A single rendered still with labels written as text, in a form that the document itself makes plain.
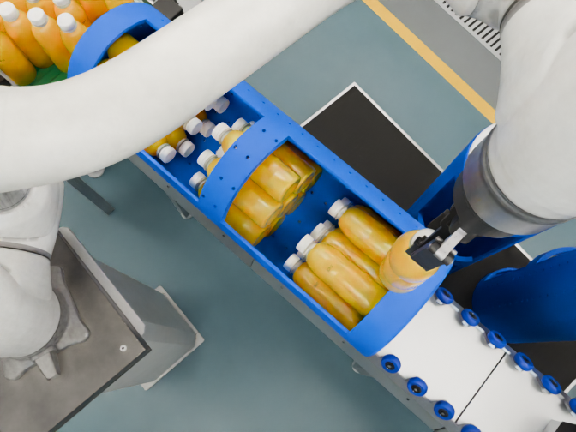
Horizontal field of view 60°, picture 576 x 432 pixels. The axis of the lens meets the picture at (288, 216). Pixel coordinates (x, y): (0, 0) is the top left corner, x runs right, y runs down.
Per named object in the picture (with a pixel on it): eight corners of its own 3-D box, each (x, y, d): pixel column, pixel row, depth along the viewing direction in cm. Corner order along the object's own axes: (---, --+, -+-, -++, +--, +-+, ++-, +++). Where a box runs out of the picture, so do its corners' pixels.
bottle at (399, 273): (377, 292, 83) (398, 269, 65) (378, 250, 85) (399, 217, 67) (420, 296, 82) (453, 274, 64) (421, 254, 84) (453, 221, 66)
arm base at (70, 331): (16, 401, 100) (1, 401, 95) (-19, 305, 107) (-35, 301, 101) (99, 354, 103) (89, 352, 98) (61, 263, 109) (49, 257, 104)
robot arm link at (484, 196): (631, 159, 37) (582, 184, 43) (531, 83, 38) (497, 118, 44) (563, 247, 35) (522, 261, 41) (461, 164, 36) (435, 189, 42)
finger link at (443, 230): (495, 222, 48) (489, 231, 47) (443, 260, 58) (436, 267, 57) (464, 195, 48) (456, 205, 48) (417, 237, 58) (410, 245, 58)
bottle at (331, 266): (368, 316, 105) (299, 257, 108) (390, 291, 104) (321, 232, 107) (366, 323, 98) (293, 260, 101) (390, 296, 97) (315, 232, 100)
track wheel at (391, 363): (403, 369, 110) (405, 363, 111) (387, 355, 110) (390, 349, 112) (391, 378, 113) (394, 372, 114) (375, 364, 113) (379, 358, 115)
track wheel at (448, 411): (457, 417, 107) (459, 411, 109) (441, 402, 108) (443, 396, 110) (444, 425, 110) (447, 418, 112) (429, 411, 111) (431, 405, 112)
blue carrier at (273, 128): (355, 361, 113) (387, 355, 86) (89, 124, 127) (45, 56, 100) (428, 269, 120) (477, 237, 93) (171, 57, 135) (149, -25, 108)
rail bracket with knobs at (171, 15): (167, 52, 140) (159, 29, 130) (149, 37, 141) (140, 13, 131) (192, 29, 142) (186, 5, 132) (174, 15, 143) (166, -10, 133)
